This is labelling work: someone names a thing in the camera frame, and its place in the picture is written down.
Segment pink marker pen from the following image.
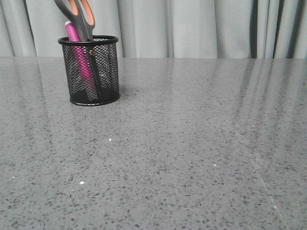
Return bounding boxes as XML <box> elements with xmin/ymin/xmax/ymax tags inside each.
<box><xmin>65</xmin><ymin>21</ymin><xmax>98</xmax><ymax>101</ymax></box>

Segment grey orange scissors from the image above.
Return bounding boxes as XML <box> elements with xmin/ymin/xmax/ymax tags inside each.
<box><xmin>55</xmin><ymin>0</ymin><xmax>99</xmax><ymax>96</ymax></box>

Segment black mesh pen cup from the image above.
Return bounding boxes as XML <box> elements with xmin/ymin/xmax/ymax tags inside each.
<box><xmin>58</xmin><ymin>35</ymin><xmax>120</xmax><ymax>106</ymax></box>

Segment grey curtain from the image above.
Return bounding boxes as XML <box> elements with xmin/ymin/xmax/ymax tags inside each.
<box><xmin>0</xmin><ymin>0</ymin><xmax>307</xmax><ymax>58</ymax></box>

